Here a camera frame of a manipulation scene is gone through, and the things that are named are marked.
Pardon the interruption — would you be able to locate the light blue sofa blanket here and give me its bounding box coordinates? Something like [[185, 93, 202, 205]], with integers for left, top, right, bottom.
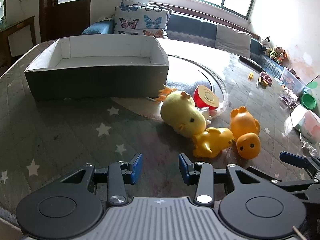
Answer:
[[81, 20, 115, 35]]

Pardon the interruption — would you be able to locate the dark blue bench sofa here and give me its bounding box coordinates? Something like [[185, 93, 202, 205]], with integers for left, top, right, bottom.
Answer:
[[81, 12, 285, 73]]

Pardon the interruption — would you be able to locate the dark grey cardboard box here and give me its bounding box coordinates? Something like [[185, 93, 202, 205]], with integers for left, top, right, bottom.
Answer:
[[24, 34, 170, 102]]

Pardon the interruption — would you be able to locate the small butterfly print pillow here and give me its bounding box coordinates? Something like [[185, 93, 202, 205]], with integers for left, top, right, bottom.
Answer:
[[120, 0, 173, 15]]

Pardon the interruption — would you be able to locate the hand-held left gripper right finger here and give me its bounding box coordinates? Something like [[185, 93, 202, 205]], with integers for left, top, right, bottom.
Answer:
[[178, 153, 270, 207]]

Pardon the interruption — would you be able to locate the large butterfly print pillow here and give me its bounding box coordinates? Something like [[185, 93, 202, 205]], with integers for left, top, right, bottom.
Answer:
[[114, 5, 170, 38]]

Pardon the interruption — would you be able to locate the clear plastic storage container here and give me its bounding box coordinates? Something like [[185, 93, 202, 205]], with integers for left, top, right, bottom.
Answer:
[[279, 67, 306, 94]]

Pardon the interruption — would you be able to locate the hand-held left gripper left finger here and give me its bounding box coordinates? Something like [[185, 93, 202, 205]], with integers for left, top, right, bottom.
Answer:
[[61, 152, 143, 206]]

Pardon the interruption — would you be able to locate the round black cooktop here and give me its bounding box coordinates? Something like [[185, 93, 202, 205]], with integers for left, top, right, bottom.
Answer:
[[112, 54, 229, 120]]

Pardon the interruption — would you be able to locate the black remote control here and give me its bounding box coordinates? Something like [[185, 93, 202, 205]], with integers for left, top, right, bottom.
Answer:
[[239, 56, 267, 72]]

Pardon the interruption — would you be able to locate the red toy drum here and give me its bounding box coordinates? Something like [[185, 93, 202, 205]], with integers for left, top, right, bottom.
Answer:
[[194, 85, 220, 111]]

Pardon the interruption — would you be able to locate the large orange rubber duck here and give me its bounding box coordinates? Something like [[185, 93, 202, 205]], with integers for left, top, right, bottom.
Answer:
[[229, 106, 262, 160]]

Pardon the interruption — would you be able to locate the small white toy figure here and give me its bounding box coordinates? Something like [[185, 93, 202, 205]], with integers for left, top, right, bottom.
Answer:
[[197, 107, 213, 124]]

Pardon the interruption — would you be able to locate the black and white plush cow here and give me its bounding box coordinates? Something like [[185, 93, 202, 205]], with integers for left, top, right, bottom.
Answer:
[[260, 36, 271, 53]]

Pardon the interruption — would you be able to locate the crumpled white plastic bag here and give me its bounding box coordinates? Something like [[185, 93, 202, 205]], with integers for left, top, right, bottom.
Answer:
[[301, 141, 318, 158]]

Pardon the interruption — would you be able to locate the white tissue pack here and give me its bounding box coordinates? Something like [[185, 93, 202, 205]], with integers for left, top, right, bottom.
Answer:
[[290, 104, 320, 144]]

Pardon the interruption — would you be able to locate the small yellow rubber duck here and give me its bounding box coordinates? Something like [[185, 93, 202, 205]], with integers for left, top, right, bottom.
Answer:
[[192, 127, 235, 159]]

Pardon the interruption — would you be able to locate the pink toy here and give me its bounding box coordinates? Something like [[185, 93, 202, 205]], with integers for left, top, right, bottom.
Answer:
[[259, 71, 272, 83]]

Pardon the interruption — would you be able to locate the brown wooden door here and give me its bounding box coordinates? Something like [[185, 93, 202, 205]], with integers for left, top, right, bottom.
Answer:
[[39, 0, 93, 42]]

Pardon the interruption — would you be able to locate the wooden cabinet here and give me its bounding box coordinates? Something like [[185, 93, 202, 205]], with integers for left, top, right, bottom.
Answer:
[[0, 16, 35, 67]]

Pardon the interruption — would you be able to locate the green bowl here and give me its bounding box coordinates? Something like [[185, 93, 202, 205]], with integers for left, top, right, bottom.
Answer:
[[300, 92, 317, 110]]

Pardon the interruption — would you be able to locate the white cushion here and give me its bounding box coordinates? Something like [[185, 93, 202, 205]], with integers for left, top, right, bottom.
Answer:
[[215, 24, 252, 59]]

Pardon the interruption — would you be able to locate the yellow plush chick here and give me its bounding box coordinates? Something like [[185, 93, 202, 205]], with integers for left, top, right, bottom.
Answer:
[[156, 85, 208, 138]]

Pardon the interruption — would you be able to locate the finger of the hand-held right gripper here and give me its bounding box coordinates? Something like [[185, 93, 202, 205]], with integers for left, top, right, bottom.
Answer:
[[279, 151, 320, 179], [247, 166, 320, 192]]

